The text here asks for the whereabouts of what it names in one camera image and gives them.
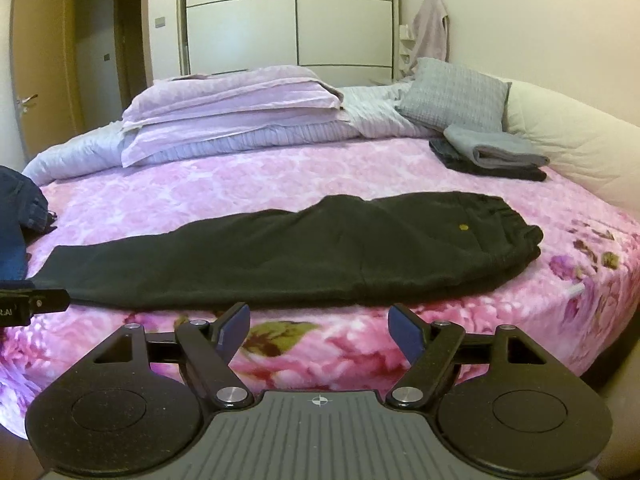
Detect pink floral blanket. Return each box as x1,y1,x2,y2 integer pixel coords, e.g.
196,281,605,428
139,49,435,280
0,132,640,441

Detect light green pillow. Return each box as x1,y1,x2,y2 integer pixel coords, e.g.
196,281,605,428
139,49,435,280
500,79,640,216

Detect white wall shelf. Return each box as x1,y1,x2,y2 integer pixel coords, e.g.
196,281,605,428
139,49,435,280
398,24,417,75

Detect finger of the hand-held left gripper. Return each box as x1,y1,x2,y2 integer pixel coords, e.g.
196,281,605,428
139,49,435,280
22,288,72,314

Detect grey textured pillow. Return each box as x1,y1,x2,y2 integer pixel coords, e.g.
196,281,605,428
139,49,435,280
395,57,511,136

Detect dark folded clothes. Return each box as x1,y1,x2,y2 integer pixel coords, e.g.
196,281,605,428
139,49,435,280
429,139,548,182

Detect striped white duvet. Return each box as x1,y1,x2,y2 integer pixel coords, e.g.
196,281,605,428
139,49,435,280
22,80,446,186

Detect folded lilac quilt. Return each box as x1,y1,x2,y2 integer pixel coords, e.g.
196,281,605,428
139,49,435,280
122,65,345,123
120,107,362,168

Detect dark wooden door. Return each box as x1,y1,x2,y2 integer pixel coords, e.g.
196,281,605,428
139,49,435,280
114,0,149,106

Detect black pants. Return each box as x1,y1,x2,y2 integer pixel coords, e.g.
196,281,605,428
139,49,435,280
25,191,545,311

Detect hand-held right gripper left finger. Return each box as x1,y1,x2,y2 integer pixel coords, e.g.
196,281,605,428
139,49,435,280
92,302,253,409

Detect pink hanging garment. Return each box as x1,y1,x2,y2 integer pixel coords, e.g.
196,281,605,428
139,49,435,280
407,0,451,64

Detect white sliding wardrobe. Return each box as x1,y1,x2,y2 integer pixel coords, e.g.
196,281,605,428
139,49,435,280
177,0,401,81

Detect blue jeans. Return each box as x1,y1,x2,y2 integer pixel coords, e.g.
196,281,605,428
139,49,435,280
0,166,57,281

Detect grey folded towel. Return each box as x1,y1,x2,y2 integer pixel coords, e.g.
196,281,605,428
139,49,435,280
443,124,551,171

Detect light wooden door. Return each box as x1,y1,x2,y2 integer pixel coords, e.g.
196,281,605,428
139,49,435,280
11,0,83,161

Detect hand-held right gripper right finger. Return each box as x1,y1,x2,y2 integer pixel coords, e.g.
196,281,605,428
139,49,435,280
387,303,549,409

